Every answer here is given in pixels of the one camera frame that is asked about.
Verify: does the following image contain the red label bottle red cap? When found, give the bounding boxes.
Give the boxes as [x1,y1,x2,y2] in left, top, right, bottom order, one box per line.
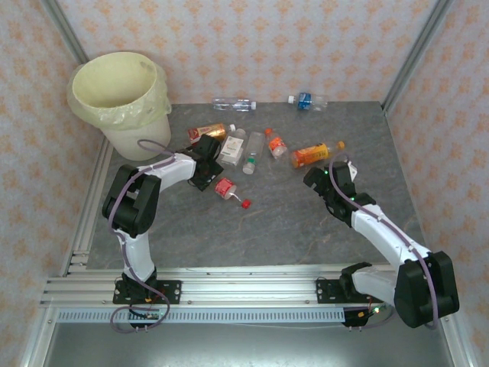
[209,177,252,210]

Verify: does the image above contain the orange juice bottle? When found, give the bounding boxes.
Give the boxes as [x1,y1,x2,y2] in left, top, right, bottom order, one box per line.
[290,140,346,170]

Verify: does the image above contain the small orange label bottle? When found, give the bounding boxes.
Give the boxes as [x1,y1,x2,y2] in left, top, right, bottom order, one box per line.
[264,128,289,161]

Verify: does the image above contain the white ribbed plastic bin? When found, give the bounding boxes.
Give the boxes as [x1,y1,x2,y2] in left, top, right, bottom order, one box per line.
[71,51,173,161]

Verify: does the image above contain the pale yellow bin liner bag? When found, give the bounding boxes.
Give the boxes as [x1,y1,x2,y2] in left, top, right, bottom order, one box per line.
[66,50,173,130]

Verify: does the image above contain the clear bottle white label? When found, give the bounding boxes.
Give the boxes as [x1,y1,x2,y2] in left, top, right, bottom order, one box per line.
[218,124,248,167]

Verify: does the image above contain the clear bottle pale blue label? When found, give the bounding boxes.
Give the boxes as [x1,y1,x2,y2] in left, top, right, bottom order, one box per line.
[212,97,258,113]

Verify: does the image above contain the small circuit board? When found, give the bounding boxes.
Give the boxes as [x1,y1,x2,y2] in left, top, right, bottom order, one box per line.
[358,304,387,318]
[131,308,166,320]

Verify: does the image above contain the metal shelf sheet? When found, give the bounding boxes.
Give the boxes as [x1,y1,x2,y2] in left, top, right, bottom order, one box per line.
[41,320,455,367]

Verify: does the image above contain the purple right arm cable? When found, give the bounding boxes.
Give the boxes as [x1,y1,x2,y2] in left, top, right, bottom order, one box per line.
[329,151,439,330]

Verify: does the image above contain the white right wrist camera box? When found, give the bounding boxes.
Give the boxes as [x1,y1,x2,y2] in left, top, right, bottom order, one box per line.
[345,159,360,184]

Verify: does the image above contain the clear bottle green neck ring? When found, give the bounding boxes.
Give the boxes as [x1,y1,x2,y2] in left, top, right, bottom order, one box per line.
[242,132,266,176]

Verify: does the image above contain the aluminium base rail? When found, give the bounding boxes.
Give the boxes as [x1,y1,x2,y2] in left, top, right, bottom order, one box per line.
[40,267,458,309]

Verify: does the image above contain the aluminium frame post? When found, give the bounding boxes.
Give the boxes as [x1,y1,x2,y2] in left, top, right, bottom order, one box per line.
[40,0,89,65]
[437,301,474,367]
[381,0,455,114]
[21,305,58,367]

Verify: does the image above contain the slotted grey cable duct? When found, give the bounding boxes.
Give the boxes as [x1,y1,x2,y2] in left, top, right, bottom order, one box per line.
[56,308,347,325]

